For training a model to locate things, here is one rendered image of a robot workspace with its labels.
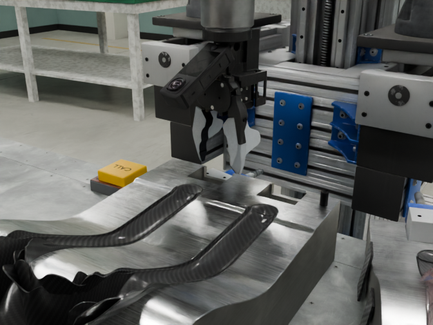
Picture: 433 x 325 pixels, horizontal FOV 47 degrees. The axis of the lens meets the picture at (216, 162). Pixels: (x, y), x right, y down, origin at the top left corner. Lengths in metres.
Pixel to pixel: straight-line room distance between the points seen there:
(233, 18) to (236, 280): 0.36
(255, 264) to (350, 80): 0.57
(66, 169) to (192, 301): 0.61
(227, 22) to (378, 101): 0.30
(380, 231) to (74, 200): 0.48
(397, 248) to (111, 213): 0.34
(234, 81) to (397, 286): 0.37
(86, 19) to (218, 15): 7.80
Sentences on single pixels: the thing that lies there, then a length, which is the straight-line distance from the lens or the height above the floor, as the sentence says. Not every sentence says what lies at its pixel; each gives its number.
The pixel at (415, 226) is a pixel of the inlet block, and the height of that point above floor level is 0.88.
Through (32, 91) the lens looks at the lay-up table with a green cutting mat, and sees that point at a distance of 4.53.
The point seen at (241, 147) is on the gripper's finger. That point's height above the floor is 0.91.
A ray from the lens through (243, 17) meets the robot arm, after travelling 0.70.
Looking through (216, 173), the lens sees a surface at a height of 0.85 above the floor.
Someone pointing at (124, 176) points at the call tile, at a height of 0.84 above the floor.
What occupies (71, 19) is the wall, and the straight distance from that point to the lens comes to 8.71.
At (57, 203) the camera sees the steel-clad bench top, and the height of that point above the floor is 0.80.
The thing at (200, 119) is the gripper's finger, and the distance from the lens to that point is 0.76.
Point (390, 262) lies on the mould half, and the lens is 0.60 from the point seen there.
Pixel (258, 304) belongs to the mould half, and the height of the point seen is 0.88.
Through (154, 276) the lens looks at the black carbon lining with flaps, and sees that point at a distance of 0.45.
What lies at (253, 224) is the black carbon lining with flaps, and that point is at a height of 0.88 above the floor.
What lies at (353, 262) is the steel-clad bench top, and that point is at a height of 0.80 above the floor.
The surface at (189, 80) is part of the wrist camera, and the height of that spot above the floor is 1.02.
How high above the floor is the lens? 1.17
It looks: 23 degrees down
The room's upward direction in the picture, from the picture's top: straight up
